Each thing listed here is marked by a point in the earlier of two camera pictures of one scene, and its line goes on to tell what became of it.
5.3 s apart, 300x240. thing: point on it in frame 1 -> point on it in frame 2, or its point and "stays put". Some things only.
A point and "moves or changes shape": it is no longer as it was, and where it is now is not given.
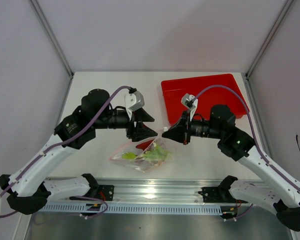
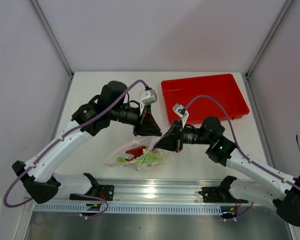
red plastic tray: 173,90 stays put
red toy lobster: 144,145 -> 135,152
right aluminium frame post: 268,38 stays put
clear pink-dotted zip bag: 145,154 moves or changes shape
